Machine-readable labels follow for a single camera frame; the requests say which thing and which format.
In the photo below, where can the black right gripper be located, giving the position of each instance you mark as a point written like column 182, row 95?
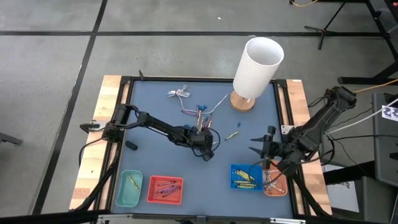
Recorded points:
column 276, row 149

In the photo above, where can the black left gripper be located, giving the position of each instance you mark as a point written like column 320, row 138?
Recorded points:
column 203, row 139

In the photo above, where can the purple crayon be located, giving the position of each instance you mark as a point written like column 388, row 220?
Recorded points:
column 171, row 192
column 210, row 121
column 204, row 123
column 168, row 189
column 189, row 113
column 166, row 183

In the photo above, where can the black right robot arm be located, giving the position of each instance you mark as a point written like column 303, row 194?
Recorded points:
column 320, row 121

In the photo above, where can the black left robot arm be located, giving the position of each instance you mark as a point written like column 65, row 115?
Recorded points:
column 161, row 127

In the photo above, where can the blue plastic basket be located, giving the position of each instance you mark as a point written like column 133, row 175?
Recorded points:
column 255, row 166

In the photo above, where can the white mounting plate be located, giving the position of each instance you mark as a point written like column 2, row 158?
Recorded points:
column 94, row 122
column 286, row 128

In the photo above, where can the round wooden lamp base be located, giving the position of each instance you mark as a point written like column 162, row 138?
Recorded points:
column 241, row 104

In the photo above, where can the orange plastic bin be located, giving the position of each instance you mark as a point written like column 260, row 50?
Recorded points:
column 267, row 193

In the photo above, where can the red plastic basket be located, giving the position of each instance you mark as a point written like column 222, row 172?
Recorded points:
column 164, row 199

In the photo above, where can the light wooden table board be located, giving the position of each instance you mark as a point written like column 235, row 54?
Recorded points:
column 104, row 93
column 294, row 91

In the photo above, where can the black oblong object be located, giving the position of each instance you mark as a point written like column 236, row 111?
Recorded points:
column 131, row 145

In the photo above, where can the green plastic bin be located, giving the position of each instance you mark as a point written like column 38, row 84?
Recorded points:
column 124, row 193

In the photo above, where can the black stand foot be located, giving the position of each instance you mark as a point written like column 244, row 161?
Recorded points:
column 357, row 80

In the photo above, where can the dark gray cabinet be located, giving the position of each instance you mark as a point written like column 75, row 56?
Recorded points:
column 384, row 149

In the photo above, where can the black tripod stand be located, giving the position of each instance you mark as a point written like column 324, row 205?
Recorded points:
column 325, row 31

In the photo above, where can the white fiducial marker card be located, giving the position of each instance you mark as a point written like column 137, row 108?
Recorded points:
column 390, row 112

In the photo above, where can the gray chair leg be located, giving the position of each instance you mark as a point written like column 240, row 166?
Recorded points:
column 9, row 138

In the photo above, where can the black table frame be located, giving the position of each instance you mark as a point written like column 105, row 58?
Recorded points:
column 186, row 78

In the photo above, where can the small black post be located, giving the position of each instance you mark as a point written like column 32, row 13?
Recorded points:
column 141, row 74

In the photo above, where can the silver frame rail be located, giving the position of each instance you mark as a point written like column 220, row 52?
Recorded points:
column 118, row 216

